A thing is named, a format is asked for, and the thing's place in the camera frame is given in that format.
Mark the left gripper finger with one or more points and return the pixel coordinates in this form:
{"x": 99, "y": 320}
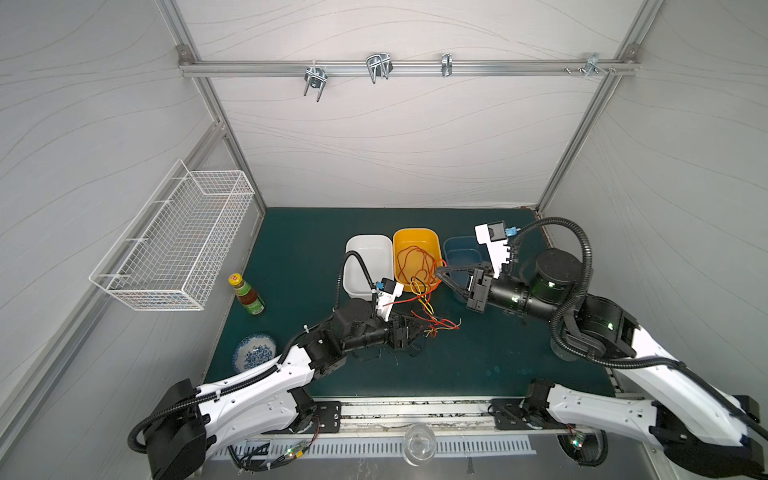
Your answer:
{"x": 416, "y": 325}
{"x": 416, "y": 348}

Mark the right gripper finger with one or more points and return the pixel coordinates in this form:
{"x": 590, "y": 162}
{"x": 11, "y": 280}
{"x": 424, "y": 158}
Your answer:
{"x": 458, "y": 284}
{"x": 452, "y": 272}

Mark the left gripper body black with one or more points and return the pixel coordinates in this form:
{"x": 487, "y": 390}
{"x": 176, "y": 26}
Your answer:
{"x": 379, "y": 336}

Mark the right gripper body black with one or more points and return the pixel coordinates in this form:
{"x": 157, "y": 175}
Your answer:
{"x": 477, "y": 290}

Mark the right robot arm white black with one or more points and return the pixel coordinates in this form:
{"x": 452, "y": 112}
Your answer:
{"x": 697, "y": 426}

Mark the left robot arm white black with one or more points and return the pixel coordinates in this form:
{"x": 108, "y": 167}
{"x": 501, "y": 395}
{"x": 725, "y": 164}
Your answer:
{"x": 190, "y": 422}

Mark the blue plastic bin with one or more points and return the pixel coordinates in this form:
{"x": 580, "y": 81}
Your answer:
{"x": 464, "y": 251}

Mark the yellow plastic bin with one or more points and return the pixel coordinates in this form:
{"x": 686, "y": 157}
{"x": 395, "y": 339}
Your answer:
{"x": 417, "y": 254}

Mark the white plastic bin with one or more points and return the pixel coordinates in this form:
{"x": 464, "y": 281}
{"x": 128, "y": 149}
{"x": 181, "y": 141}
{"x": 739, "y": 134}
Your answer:
{"x": 377, "y": 253}

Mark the green lidded glass jar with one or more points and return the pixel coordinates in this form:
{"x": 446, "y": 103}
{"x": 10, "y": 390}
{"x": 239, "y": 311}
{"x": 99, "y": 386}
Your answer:
{"x": 564, "y": 349}

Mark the clear glass cup front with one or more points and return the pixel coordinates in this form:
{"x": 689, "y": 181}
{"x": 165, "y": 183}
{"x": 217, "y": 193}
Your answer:
{"x": 419, "y": 445}

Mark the sauce bottle yellow cap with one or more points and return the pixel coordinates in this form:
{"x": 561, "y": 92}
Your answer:
{"x": 246, "y": 295}

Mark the white vent grille strip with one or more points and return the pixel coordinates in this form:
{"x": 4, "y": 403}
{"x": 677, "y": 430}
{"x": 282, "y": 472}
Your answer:
{"x": 334, "y": 447}

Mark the metal clamp small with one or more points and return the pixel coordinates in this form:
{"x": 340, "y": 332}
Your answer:
{"x": 446, "y": 65}

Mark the metal u-bolt clamp middle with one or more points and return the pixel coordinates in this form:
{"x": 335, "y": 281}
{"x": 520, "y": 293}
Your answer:
{"x": 379, "y": 65}

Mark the metal u-bolt clamp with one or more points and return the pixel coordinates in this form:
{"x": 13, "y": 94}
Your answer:
{"x": 379, "y": 65}
{"x": 315, "y": 79}

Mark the metal u-bolt clamp left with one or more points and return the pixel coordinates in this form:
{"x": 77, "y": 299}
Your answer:
{"x": 315, "y": 79}

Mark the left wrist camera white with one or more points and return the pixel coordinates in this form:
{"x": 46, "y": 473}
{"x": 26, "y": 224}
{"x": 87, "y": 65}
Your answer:
{"x": 387, "y": 293}

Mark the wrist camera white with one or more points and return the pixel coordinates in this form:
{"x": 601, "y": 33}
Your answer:
{"x": 496, "y": 238}
{"x": 387, "y": 293}

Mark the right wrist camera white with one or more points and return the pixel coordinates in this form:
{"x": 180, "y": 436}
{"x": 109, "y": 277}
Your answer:
{"x": 496, "y": 238}

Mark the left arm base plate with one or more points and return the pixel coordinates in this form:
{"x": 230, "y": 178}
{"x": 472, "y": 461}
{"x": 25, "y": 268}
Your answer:
{"x": 322, "y": 417}

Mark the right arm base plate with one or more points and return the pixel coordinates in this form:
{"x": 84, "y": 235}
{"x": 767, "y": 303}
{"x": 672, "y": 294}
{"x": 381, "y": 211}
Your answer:
{"x": 509, "y": 414}

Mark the metal bracket right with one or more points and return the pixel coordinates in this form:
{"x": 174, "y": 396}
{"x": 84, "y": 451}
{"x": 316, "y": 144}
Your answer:
{"x": 591, "y": 67}

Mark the white wire basket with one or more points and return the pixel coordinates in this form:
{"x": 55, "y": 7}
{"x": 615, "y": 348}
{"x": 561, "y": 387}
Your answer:
{"x": 168, "y": 257}

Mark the aluminium crossbar rail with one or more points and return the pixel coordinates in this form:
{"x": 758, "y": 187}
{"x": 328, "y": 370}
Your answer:
{"x": 401, "y": 68}

